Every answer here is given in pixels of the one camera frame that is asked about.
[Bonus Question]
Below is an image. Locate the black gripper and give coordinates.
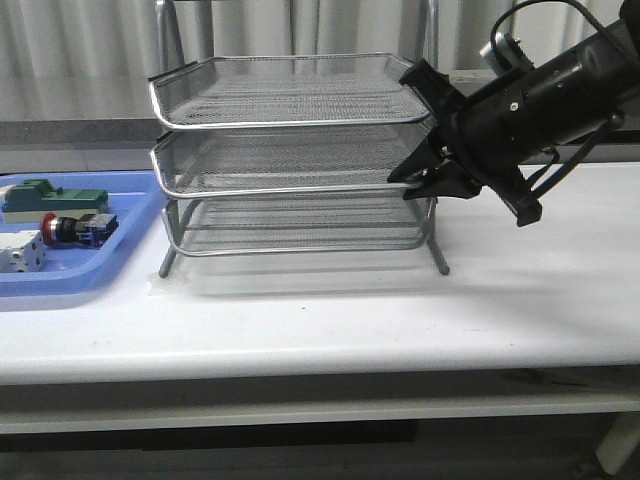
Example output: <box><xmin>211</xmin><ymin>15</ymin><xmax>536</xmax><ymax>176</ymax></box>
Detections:
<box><xmin>387</xmin><ymin>59</ymin><xmax>554</xmax><ymax>227</ymax></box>

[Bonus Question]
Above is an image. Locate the silver mesh tray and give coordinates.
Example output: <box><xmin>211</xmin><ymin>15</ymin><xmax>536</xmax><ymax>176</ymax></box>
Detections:
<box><xmin>162</xmin><ymin>190</ymin><xmax>436</xmax><ymax>257</ymax></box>
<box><xmin>149</xmin><ymin>53</ymin><xmax>430</xmax><ymax>131</ymax></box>
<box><xmin>150</xmin><ymin>124</ymin><xmax>427</xmax><ymax>199</ymax></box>

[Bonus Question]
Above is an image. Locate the red emergency stop button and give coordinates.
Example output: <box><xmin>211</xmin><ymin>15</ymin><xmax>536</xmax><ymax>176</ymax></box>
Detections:
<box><xmin>40</xmin><ymin>212</ymin><xmax>119</xmax><ymax>249</ymax></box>

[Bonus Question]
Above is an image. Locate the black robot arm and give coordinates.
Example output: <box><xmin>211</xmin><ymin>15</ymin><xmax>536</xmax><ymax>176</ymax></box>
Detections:
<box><xmin>388</xmin><ymin>1</ymin><xmax>639</xmax><ymax>227</ymax></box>

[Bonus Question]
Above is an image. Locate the blue plastic tray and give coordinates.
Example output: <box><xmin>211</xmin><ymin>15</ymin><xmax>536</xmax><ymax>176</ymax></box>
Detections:
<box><xmin>1</xmin><ymin>170</ymin><xmax>165</xmax><ymax>299</ymax></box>

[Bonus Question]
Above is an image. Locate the white table leg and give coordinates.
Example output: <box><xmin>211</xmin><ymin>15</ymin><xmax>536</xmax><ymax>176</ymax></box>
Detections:
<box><xmin>595</xmin><ymin>412</ymin><xmax>640</xmax><ymax>475</ymax></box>

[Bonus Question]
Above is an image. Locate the green terminal block component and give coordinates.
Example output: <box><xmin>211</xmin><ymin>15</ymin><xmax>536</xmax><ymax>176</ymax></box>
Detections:
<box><xmin>1</xmin><ymin>179</ymin><xmax>109</xmax><ymax>223</ymax></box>

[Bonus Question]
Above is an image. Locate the white circuit breaker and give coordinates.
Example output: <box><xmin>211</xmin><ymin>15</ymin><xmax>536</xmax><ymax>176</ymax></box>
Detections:
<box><xmin>1</xmin><ymin>230</ymin><xmax>47</xmax><ymax>273</ymax></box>

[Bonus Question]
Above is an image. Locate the dark granite counter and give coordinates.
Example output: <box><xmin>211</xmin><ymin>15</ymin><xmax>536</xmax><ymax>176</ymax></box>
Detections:
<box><xmin>0</xmin><ymin>68</ymin><xmax>640</xmax><ymax>149</ymax></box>

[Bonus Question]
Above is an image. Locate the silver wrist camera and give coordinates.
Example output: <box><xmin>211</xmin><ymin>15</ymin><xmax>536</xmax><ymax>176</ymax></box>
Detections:
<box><xmin>479</xmin><ymin>32</ymin><xmax>534</xmax><ymax>77</ymax></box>

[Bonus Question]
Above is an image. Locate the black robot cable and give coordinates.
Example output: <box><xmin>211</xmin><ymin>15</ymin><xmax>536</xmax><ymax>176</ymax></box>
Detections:
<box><xmin>489</xmin><ymin>0</ymin><xmax>626</xmax><ymax>197</ymax></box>

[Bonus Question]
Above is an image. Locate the silver wire rack frame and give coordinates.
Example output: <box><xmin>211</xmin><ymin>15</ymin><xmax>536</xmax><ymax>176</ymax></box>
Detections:
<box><xmin>155</xmin><ymin>0</ymin><xmax>451</xmax><ymax>279</ymax></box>

